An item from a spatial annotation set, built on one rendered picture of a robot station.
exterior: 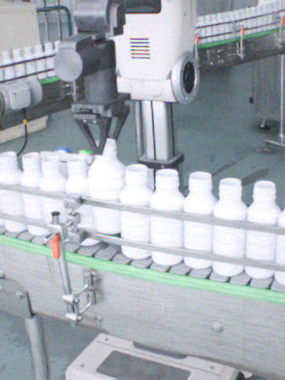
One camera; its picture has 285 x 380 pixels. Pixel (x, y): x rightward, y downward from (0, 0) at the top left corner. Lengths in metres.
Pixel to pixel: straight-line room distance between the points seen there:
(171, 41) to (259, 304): 0.84
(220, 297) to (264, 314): 0.08
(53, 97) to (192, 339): 1.94
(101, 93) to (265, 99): 4.15
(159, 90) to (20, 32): 3.85
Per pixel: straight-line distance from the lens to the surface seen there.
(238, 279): 1.01
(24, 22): 5.42
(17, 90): 2.54
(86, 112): 1.04
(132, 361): 2.01
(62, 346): 2.55
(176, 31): 1.59
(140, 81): 1.65
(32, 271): 1.22
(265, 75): 5.06
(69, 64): 0.95
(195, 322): 1.07
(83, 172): 1.10
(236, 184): 0.99
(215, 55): 3.67
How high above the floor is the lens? 1.53
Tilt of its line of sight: 22 degrees down
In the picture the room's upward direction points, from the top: 4 degrees counter-clockwise
